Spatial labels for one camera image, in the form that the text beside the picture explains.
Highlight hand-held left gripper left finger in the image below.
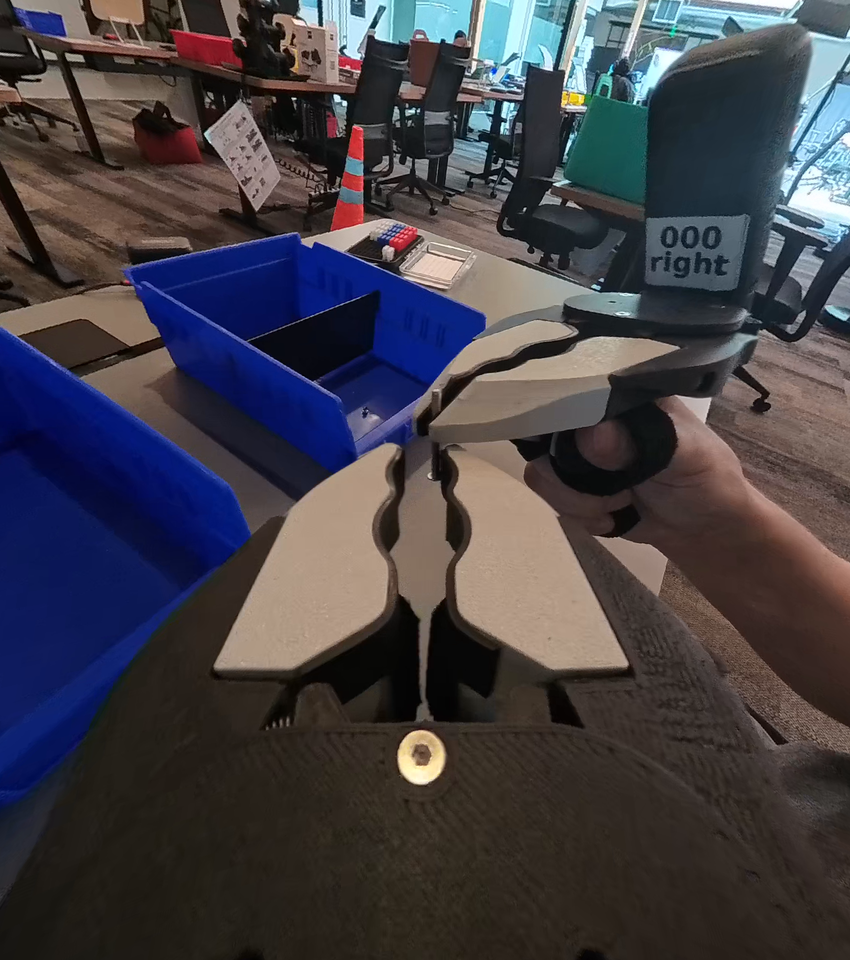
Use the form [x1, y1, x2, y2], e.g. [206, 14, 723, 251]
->
[213, 442, 405, 681]

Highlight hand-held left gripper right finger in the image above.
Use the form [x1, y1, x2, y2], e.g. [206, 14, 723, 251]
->
[442, 446, 630, 685]

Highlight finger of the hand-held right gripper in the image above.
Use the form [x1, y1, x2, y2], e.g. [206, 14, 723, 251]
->
[415, 318, 582, 438]
[428, 336, 681, 444]

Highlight blue labelled plastic bin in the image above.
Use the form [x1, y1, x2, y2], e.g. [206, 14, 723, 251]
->
[0, 309, 252, 865]

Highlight blue divided plastic bin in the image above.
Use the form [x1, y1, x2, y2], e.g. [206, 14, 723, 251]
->
[125, 232, 487, 475]

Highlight person's right forearm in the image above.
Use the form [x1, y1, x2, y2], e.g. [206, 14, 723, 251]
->
[661, 480, 850, 753]

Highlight person's right hand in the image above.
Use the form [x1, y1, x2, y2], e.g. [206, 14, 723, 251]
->
[524, 397, 757, 558]

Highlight green fabric bin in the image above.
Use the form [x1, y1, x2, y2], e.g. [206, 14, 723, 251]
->
[563, 75, 652, 207]

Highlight black plastic tray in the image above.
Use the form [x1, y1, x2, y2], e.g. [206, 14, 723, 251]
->
[344, 221, 426, 265]

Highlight black bin divider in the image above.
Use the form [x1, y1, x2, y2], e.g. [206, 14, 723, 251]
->
[247, 290, 383, 383]

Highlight orange blue-striped traffic cone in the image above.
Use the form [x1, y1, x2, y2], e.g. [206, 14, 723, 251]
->
[329, 125, 366, 233]

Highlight white instruction sheet sign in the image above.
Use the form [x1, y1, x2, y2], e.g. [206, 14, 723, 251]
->
[203, 99, 300, 238]

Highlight black smartphone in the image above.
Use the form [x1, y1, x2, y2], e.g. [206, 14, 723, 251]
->
[18, 318, 131, 370]

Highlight white product box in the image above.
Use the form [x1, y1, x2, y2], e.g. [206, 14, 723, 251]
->
[290, 18, 342, 86]

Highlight black robot toy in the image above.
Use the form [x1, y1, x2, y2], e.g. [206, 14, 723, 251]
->
[233, 0, 299, 81]

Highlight red bag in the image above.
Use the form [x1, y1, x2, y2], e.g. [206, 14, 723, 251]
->
[131, 100, 205, 167]

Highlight red plastic bin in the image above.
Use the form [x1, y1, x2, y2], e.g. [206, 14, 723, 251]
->
[170, 27, 243, 69]

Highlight white laptop stand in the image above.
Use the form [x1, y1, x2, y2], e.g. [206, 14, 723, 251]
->
[98, 11, 150, 45]

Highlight blue storage bins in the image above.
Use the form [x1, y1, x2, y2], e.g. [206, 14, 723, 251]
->
[12, 6, 68, 38]

